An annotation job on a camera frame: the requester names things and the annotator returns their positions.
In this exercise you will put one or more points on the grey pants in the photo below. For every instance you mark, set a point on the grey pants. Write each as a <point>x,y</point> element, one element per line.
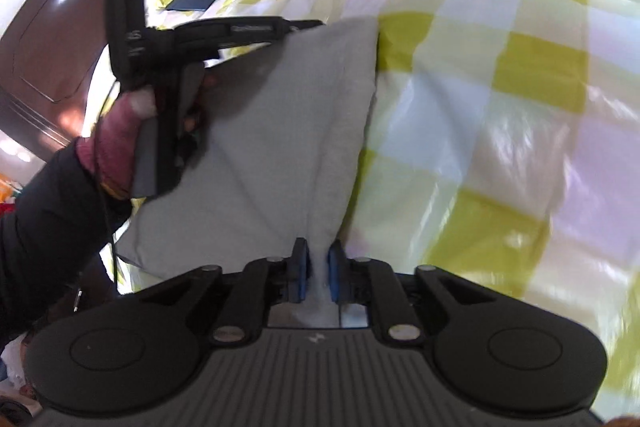
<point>280,132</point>

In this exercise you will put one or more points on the brown wooden headboard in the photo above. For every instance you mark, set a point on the brown wooden headboard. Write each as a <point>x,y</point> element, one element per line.
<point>60,32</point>

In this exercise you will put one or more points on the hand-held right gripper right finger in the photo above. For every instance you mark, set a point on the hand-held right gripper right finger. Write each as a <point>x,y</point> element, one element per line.
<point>334,274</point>

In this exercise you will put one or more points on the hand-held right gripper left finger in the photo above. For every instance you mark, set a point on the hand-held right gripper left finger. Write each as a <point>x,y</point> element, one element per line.
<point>300,272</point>

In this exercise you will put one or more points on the person's left hand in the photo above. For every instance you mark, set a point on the person's left hand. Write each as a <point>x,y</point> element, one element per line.
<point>120,122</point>

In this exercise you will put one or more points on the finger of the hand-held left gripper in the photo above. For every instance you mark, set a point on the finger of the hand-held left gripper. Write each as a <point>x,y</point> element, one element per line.
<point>260,28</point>

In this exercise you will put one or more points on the checked printed quilt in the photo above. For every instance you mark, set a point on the checked printed quilt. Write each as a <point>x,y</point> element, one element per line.
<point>500,57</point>

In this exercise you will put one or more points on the person's left forearm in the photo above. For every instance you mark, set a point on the person's left forearm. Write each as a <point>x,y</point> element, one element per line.
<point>45,227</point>

